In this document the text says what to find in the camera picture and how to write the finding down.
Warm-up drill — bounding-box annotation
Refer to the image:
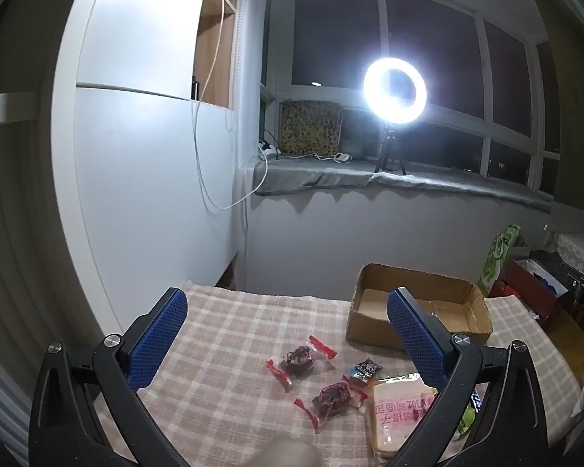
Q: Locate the black tripod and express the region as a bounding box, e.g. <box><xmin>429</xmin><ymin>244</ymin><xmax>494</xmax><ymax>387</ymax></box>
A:
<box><xmin>374</xmin><ymin>121</ymin><xmax>408</xmax><ymax>176</ymax></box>

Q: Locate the green paper bag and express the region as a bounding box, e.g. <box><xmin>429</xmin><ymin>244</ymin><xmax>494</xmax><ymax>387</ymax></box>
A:
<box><xmin>477</xmin><ymin>224</ymin><xmax>522</xmax><ymax>297</ymax></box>

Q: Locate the white wall pipe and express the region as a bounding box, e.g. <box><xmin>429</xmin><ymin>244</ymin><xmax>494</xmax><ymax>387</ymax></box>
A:
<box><xmin>240</xmin><ymin>163</ymin><xmax>250</xmax><ymax>293</ymax></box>

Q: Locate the grey windowsill cloth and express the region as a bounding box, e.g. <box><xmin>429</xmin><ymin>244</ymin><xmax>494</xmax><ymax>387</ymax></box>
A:
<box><xmin>253</xmin><ymin>156</ymin><xmax>556</xmax><ymax>212</ymax></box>

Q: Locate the wooden shelf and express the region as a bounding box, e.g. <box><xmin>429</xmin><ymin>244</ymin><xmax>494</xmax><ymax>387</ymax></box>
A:
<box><xmin>193</xmin><ymin>0</ymin><xmax>239</xmax><ymax>108</ymax></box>

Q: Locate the white wardrobe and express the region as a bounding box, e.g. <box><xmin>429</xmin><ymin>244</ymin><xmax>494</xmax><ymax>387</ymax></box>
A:
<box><xmin>53</xmin><ymin>0</ymin><xmax>239</xmax><ymax>336</ymax></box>

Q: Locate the black candy packet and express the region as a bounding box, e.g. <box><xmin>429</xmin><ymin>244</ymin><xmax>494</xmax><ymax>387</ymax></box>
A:
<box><xmin>355</xmin><ymin>358</ymin><xmax>381</xmax><ymax>380</ymax></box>

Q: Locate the white lace cloth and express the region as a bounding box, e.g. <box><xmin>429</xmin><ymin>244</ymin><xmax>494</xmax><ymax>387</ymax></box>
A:
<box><xmin>545</xmin><ymin>231</ymin><xmax>584</xmax><ymax>278</ymax></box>

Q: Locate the leopard print cushion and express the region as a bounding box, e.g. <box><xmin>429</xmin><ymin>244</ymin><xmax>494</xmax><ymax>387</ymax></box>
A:
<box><xmin>278</xmin><ymin>100</ymin><xmax>344</xmax><ymax>158</ymax></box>

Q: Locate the pink plaid blanket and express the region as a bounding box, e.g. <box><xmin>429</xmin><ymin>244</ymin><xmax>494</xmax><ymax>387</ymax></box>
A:
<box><xmin>92</xmin><ymin>279</ymin><xmax>584</xmax><ymax>467</ymax></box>

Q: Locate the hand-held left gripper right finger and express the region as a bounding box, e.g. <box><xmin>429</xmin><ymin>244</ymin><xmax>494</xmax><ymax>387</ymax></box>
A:
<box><xmin>386</xmin><ymin>287</ymin><xmax>551</xmax><ymax>467</ymax></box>

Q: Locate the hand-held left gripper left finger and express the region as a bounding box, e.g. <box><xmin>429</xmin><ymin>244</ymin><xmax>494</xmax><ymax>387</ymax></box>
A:
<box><xmin>28</xmin><ymin>287</ymin><xmax>195</xmax><ymax>467</ymax></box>

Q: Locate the white framed window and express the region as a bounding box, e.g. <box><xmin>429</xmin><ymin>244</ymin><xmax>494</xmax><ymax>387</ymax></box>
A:
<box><xmin>260</xmin><ymin>0</ymin><xmax>563</xmax><ymax>195</ymax></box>

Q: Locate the ring light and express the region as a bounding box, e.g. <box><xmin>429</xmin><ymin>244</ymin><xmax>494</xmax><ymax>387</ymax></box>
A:
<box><xmin>362</xmin><ymin>56</ymin><xmax>426</xmax><ymax>121</ymax></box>

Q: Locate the brown cake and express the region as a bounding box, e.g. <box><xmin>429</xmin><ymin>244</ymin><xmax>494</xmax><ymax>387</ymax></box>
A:
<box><xmin>293</xmin><ymin>382</ymin><xmax>371</xmax><ymax>434</ymax></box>
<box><xmin>265</xmin><ymin>335</ymin><xmax>338</xmax><ymax>392</ymax></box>

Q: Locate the pink bread packet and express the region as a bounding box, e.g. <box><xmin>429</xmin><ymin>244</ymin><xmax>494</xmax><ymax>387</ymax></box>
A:
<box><xmin>365</xmin><ymin>377</ymin><xmax>441</xmax><ymax>458</ymax></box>

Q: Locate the long white cable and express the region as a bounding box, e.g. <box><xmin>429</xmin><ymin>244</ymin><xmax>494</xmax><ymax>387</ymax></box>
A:
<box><xmin>191</xmin><ymin>0</ymin><xmax>268</xmax><ymax>211</ymax></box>

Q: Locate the red cardboard box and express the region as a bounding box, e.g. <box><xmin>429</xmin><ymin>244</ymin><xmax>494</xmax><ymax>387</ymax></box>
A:
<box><xmin>496</xmin><ymin>258</ymin><xmax>572</xmax><ymax>324</ymax></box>

